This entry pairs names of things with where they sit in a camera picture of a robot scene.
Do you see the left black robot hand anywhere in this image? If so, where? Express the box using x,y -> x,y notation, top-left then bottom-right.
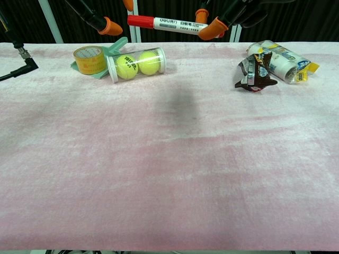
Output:
65,0 -> 134,36

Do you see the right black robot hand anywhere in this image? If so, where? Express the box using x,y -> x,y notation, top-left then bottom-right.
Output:
195,0 -> 270,41

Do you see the white marker pen body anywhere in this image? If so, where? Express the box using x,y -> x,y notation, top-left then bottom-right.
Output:
153,16 -> 210,35

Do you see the red pen cap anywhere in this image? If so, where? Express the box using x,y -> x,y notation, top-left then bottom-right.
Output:
127,14 -> 155,29

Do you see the green plastic dustpan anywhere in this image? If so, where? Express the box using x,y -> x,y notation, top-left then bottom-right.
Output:
70,36 -> 129,79

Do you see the yellow packing tape roll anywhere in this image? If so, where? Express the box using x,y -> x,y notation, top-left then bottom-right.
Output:
73,46 -> 108,76

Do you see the clear plastic ball tube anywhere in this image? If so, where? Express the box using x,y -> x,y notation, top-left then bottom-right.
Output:
105,47 -> 167,84

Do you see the yellow tennis ball with print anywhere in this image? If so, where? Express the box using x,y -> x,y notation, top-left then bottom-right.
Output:
115,54 -> 139,80

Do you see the dark brown snack wrapper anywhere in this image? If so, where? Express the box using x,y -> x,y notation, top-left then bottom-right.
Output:
234,51 -> 278,93

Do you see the plain yellow tennis ball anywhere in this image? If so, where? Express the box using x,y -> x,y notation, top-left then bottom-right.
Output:
137,50 -> 160,76

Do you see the black pleated curtain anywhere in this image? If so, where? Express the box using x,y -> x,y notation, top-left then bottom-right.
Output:
0,0 -> 339,44

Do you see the pink fuzzy table cloth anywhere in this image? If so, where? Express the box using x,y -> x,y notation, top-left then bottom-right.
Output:
0,41 -> 339,251

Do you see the white frame post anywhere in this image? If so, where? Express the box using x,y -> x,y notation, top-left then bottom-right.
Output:
229,24 -> 242,43
38,0 -> 65,44
127,0 -> 141,43

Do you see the black cable with metal connector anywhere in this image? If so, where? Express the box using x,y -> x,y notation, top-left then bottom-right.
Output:
0,0 -> 39,81

